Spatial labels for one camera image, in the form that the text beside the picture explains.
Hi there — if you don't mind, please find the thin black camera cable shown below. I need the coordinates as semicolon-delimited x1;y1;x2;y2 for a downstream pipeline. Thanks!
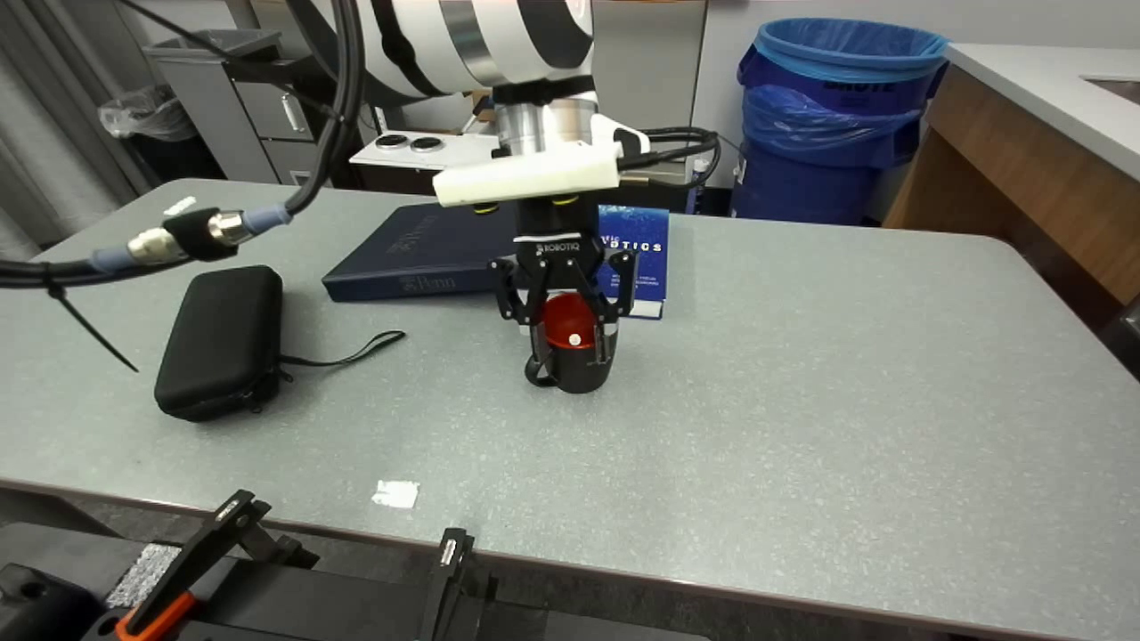
609;125;723;186

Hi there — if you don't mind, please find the black zip case with strap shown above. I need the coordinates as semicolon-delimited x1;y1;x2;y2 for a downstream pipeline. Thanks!
149;265;411;425

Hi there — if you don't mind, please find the waste bin with clear bag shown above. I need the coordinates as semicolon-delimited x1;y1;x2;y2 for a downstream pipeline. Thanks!
95;83;228;190

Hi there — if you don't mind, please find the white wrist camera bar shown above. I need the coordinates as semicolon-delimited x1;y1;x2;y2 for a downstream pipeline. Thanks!
433;145;627;213

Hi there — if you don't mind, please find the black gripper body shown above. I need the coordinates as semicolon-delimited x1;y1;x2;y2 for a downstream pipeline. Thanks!
511;191;607;298

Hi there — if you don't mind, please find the blue trash bin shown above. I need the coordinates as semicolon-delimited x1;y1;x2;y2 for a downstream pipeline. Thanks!
729;16;956;227

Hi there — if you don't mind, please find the wooden counter white top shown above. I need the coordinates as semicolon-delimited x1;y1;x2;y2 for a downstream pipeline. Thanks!
883;44;1140;336

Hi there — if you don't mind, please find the blue hardcover book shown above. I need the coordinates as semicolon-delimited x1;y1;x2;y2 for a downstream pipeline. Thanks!
594;202;675;323

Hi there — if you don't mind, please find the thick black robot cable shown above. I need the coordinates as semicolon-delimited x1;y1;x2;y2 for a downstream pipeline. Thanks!
0;0;367;296

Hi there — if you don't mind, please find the black mug red interior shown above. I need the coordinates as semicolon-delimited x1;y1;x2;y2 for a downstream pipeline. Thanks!
519;293;621;400

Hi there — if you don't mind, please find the black clamp orange handle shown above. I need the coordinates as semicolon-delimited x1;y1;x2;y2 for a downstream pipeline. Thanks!
79;489;322;641

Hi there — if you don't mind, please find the black equipment base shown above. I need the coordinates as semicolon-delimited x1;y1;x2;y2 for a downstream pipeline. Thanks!
0;519;706;641

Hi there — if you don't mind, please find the white panel board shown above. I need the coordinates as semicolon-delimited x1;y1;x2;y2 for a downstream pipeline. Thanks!
588;0;712;190

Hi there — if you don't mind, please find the small white side table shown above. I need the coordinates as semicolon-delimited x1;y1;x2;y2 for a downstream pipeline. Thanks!
347;125;507;177

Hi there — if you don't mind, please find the dark navy binder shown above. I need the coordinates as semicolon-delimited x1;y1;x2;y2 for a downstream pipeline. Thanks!
322;201;532;306

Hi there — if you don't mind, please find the white tape patch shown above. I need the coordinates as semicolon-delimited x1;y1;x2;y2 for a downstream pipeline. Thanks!
370;478;422;513

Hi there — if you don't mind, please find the grey filing cabinet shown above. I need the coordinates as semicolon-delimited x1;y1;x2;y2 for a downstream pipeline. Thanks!
144;25;359;191

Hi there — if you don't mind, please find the black zip tie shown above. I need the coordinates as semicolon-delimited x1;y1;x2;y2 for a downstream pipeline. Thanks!
44;274;144;374

